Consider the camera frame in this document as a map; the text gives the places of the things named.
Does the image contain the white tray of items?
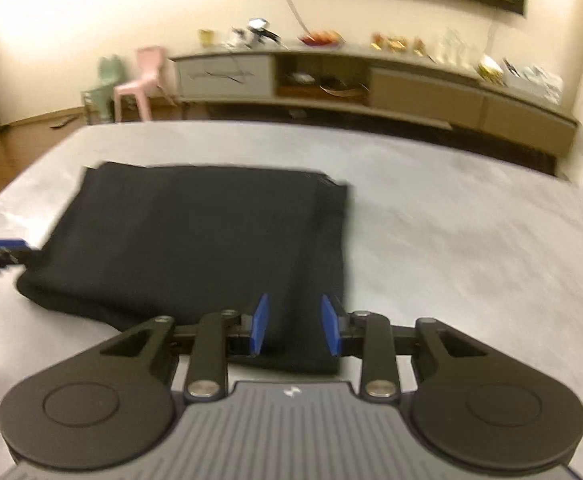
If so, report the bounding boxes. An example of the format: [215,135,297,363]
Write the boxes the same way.
[500,58,564,104]

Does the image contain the pink plastic child chair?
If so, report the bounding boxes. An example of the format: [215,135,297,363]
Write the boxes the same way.
[113,46,176,122]

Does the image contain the yellow cup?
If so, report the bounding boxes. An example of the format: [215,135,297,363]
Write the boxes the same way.
[198,29,215,49]

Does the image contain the black trousers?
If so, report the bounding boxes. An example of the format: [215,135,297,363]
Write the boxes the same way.
[16,162,349,375]

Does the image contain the golden ornament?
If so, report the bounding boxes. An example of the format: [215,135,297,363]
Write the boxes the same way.
[385,36,409,53]

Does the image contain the long grey tv cabinet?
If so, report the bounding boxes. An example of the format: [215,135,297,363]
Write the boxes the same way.
[171,46,578,158]

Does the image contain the clear glasses on tray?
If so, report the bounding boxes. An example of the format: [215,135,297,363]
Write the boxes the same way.
[433,29,478,70]

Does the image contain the green plastic child chair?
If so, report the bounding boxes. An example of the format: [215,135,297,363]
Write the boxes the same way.
[81,55,125,125]

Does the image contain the red fruit plate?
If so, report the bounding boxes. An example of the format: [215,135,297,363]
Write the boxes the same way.
[299,30,343,48]

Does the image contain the small black camera gadget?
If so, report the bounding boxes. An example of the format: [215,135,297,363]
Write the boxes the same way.
[247,18,282,49]

